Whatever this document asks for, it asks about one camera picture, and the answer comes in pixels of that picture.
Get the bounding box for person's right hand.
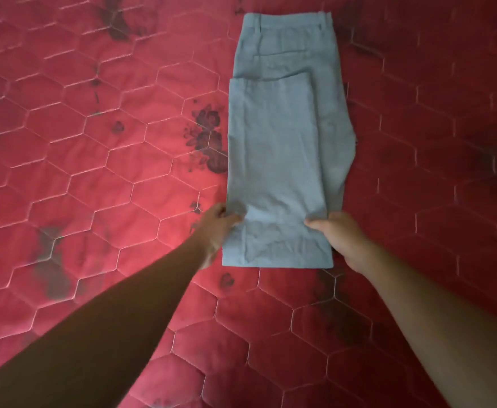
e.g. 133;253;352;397
304;211;377;277

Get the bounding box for person's left hand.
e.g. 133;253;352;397
191;202;247;270

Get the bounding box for grey trousers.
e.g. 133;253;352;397
221;12;357;270

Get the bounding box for person's right forearm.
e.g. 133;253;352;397
358;249;497;408

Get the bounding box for person's left forearm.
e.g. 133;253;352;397
0;246;212;408

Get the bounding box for red quilted mattress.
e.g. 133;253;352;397
0;0;497;408

